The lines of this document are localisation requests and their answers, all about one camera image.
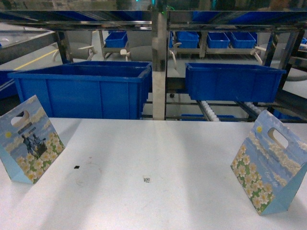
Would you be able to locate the flower gift bag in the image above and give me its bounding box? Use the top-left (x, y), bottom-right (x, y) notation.
top-left (0, 95), bottom-right (65, 184)
top-left (231, 110), bottom-right (307, 215)

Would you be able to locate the small qr code sticker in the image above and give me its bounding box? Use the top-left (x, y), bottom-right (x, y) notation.
top-left (143, 177), bottom-right (151, 183)

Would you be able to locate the blue bin on left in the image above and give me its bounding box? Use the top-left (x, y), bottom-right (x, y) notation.
top-left (8, 61), bottom-right (152, 119)

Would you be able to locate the blue bin centre rack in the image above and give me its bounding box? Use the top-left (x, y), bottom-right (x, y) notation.
top-left (185, 63), bottom-right (286, 103)

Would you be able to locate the steel rack upright post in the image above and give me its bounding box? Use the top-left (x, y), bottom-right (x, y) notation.
top-left (151, 0), bottom-right (167, 120)

